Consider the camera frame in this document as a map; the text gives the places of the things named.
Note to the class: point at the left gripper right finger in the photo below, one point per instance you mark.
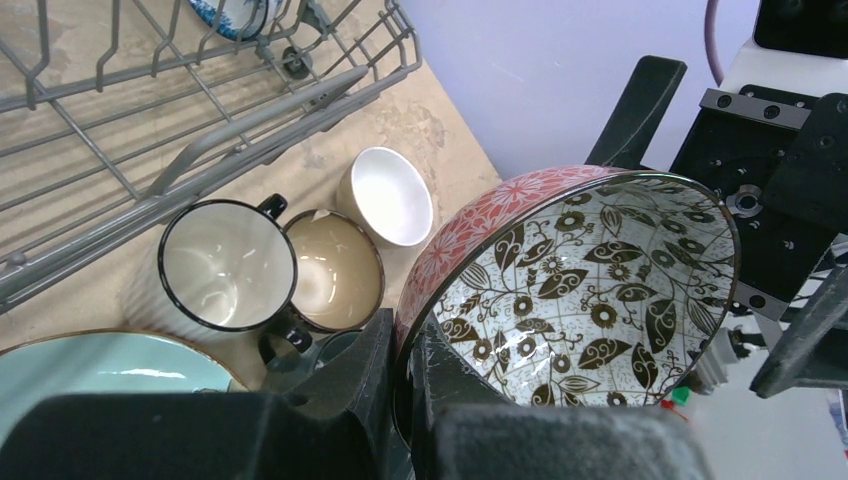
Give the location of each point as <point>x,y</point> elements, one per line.
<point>462,429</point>

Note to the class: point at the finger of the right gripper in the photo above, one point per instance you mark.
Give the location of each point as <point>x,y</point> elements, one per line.
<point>638,113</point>
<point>812,352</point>

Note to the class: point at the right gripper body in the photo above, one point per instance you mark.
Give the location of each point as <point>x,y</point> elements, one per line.
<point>778,160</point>

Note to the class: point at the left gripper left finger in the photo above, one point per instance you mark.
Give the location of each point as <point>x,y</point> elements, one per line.
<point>333,425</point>

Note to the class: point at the brown floral pattern bowl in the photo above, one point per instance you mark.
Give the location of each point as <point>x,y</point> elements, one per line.
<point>574,286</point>

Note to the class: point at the blue white pattern bowl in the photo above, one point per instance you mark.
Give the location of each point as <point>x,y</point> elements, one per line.
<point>238,20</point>

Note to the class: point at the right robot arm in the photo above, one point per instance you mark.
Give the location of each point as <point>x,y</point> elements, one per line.
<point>798,47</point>

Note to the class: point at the dark green mug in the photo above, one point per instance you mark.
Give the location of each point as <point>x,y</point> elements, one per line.
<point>285,372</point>

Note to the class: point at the tan brown-rimmed bowl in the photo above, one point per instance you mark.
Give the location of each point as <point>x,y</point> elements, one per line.
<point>341,281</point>

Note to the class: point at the white ribbed mug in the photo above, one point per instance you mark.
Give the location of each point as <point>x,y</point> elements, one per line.
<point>219,269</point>

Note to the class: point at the teal floral plate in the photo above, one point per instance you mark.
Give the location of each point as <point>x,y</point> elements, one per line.
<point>105,361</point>

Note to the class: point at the grey wire dish rack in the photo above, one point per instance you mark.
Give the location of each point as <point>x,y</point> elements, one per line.
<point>116,114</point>

